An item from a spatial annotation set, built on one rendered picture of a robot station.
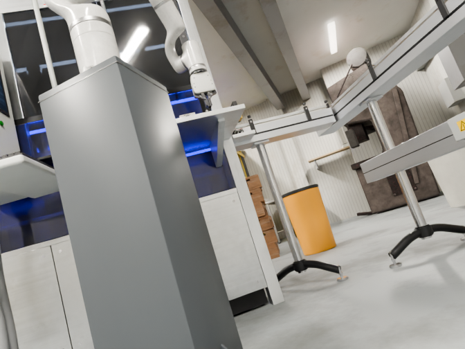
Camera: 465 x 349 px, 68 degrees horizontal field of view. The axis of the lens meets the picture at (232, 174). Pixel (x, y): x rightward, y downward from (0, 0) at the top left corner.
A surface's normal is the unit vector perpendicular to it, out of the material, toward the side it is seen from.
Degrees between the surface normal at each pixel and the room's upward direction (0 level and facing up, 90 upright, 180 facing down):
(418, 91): 90
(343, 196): 90
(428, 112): 90
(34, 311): 90
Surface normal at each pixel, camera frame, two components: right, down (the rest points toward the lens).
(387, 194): -0.49, 0.00
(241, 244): 0.18, -0.23
